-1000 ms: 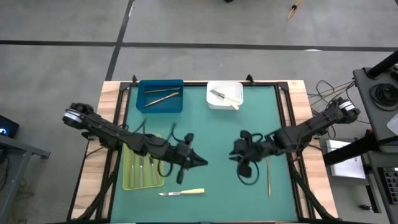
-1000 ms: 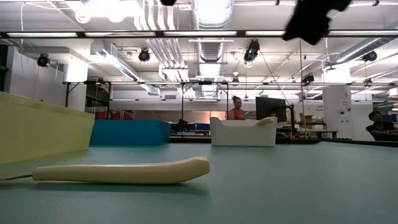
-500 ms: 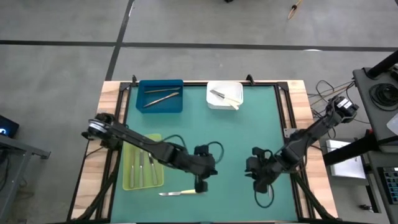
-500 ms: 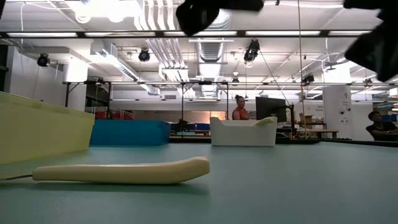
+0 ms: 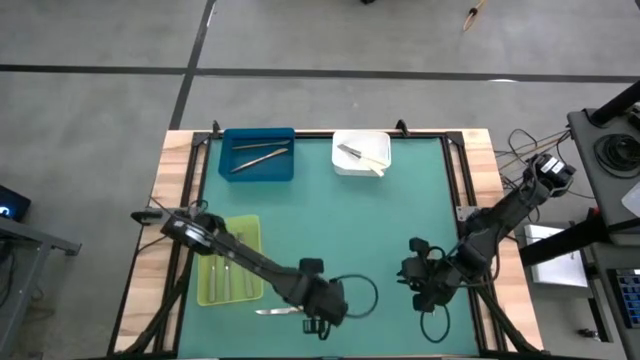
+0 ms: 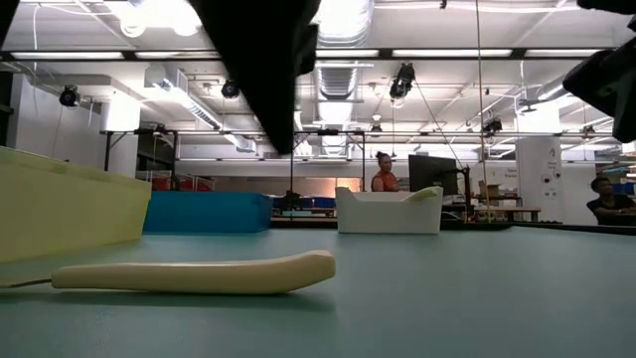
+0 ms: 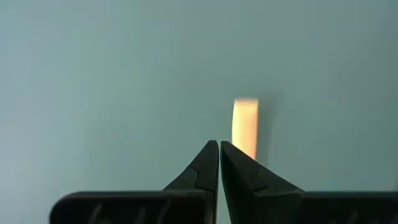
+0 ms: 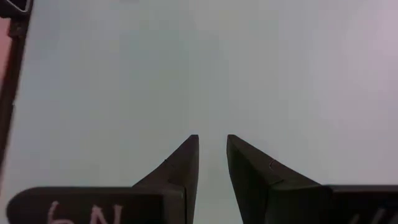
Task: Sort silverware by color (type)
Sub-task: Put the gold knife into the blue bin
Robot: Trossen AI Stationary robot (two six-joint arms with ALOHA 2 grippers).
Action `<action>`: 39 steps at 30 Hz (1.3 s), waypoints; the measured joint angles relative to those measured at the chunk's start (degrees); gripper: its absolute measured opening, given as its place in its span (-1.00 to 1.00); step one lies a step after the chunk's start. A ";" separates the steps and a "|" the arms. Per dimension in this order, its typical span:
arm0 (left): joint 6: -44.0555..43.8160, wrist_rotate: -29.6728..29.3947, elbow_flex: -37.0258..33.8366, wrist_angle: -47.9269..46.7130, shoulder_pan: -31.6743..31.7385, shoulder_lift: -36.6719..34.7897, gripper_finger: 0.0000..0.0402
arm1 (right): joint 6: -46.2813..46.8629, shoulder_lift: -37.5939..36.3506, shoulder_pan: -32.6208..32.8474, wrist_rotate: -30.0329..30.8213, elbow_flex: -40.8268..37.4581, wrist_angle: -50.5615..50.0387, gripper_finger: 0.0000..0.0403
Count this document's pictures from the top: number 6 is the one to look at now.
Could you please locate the person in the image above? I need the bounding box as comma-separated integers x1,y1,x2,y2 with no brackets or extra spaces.
371,150,400,194
584,175,636,227

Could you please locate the black computer monitor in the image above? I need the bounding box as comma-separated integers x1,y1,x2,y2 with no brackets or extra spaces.
407,154,459,196

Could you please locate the black table frame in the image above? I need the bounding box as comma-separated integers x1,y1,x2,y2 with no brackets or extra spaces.
270,218,636,237

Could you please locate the silver ventilation duct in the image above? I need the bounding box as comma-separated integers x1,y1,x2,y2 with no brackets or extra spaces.
536,74,570,103

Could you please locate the green table mat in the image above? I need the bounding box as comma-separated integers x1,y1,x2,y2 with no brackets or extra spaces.
0,226,636,358

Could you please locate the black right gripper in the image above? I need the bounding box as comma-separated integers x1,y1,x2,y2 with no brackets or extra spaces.
562,37,636,145

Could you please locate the cardboard box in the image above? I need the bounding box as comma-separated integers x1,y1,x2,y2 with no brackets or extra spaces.
477,180,504,199

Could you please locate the black overhead frame bar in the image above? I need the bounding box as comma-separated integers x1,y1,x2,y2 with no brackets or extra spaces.
0,48,602,63

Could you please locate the thin hanging cable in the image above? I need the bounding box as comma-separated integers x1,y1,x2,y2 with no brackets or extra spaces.
474,0,493,224

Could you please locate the white plastic bin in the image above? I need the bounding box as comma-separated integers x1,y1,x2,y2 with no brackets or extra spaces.
335,185,445,236

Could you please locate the wooden desk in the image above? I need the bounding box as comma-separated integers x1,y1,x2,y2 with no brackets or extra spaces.
471,206,543,224

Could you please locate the black metal rack frame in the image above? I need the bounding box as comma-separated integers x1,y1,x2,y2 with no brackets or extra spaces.
101,128,368,220

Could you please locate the blue plastic bin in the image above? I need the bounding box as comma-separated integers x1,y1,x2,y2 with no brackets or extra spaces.
142,191,274,235

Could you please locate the yellow-green plastic bin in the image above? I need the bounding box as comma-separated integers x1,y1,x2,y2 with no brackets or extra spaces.
0,145,153,264

